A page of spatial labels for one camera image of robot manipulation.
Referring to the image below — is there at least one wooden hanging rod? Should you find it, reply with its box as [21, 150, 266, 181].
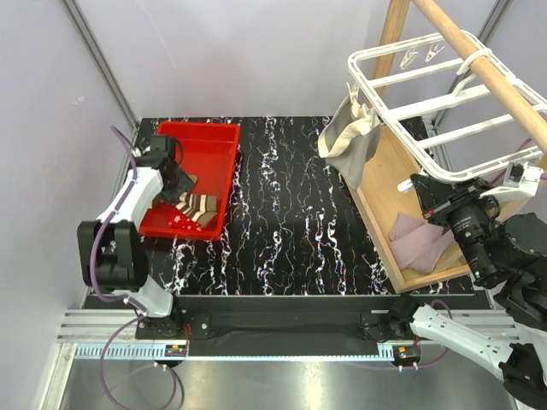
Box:
[414, 0, 546, 154]

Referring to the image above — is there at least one cream grey sock hanging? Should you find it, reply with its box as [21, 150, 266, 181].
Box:
[317, 83, 382, 190]

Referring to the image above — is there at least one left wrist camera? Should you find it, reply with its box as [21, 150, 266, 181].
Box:
[146, 134, 177, 160]

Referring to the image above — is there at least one brown striped sock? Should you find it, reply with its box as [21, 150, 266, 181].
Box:
[175, 192, 218, 227]
[150, 175, 197, 208]

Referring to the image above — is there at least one wooden rack frame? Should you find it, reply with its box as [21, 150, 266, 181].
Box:
[350, 1, 546, 293]

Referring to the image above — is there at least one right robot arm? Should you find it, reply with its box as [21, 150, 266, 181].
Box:
[381, 173, 546, 409]

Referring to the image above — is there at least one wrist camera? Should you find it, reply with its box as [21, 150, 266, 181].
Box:
[481, 161, 546, 202]
[146, 134, 177, 160]

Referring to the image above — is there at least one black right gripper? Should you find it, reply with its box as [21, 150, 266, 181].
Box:
[409, 173, 496, 280]

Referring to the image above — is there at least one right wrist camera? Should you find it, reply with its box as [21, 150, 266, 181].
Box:
[481, 161, 546, 202]

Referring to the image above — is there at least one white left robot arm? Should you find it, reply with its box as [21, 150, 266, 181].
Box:
[77, 128, 195, 338]

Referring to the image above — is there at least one mauve sock in tray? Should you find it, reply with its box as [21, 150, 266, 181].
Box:
[389, 213, 456, 274]

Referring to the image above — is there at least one white clip hanger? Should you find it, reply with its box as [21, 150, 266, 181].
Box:
[347, 33, 543, 183]

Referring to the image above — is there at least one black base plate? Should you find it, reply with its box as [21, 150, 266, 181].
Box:
[134, 294, 492, 368]

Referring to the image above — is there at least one red plastic bin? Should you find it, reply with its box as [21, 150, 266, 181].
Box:
[139, 121, 240, 241]

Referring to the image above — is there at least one red snowflake sock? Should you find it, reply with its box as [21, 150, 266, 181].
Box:
[168, 210, 201, 231]

